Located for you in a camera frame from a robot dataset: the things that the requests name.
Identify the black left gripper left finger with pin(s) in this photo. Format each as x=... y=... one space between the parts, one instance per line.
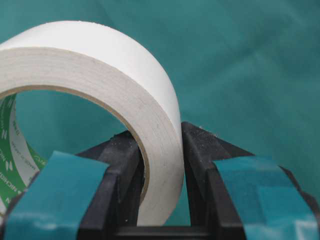
x=80 y=197

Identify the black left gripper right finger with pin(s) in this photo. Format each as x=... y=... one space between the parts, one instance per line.
x=237 y=195

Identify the green table cloth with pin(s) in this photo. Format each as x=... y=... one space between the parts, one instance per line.
x=247 y=70

